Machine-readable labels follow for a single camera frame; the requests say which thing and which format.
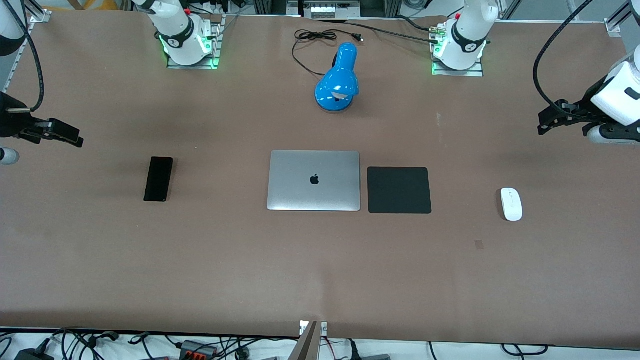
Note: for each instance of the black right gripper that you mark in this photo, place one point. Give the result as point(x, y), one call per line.
point(11, 121)

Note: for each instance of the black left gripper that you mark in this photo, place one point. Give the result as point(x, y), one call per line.
point(588, 103)

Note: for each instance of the white computer mouse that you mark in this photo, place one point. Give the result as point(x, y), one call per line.
point(511, 204)

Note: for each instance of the black smartphone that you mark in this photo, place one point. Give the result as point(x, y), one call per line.
point(158, 179)

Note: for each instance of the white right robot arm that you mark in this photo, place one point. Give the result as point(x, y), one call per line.
point(176, 30)

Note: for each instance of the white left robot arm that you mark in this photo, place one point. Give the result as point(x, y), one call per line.
point(465, 40)

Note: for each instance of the black square mouse pad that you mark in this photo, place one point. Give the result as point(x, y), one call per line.
point(399, 190)

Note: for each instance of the black power adapter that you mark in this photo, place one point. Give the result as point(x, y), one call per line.
point(32, 354)

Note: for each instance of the blue desk lamp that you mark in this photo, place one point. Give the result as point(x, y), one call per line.
point(337, 82)

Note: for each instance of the silver closed laptop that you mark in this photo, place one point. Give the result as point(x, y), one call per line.
point(314, 181)

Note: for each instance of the black orange connector block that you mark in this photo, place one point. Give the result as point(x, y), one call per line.
point(199, 349)

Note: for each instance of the white power strip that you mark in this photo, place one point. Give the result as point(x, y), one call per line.
point(331, 10)

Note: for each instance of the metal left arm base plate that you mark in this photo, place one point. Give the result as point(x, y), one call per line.
point(457, 73)

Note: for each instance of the aluminium frame corner profile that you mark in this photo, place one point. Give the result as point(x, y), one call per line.
point(40, 14)
point(619, 21)

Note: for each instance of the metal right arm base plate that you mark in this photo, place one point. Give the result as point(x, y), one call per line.
point(216, 45)

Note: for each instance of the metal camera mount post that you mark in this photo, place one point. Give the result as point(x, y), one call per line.
point(311, 342)

